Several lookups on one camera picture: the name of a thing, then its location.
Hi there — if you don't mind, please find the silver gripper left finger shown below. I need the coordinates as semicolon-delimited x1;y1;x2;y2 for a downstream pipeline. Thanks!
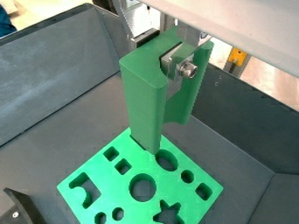
113;0;161;50

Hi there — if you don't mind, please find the black bracket with screw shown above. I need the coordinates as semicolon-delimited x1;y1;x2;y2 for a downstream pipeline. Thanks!
0;187;47;224

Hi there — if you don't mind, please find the yellow clamp on post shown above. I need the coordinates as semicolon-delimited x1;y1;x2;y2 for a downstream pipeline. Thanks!
223;47;250;78

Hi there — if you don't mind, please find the dark grey bin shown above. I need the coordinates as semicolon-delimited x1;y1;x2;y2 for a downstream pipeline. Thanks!
0;1;299;224

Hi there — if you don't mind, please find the green arch block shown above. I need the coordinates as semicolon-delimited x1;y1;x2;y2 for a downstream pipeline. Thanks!
119;27;214;154

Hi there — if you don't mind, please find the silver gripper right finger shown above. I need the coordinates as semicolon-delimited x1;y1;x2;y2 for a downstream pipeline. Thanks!
161;13;211;98

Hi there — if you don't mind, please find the green shape sorter board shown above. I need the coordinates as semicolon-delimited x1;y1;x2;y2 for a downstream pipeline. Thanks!
58;129;223;224

